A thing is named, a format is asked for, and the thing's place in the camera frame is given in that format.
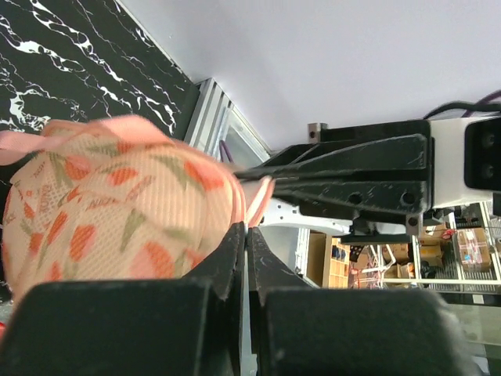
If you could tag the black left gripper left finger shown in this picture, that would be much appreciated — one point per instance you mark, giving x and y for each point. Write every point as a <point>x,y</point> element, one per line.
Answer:
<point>186,326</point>

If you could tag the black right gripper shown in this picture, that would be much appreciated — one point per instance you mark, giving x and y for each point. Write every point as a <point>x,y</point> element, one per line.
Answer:
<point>397,153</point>

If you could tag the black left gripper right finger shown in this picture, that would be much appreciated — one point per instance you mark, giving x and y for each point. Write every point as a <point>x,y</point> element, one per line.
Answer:
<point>298,329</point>

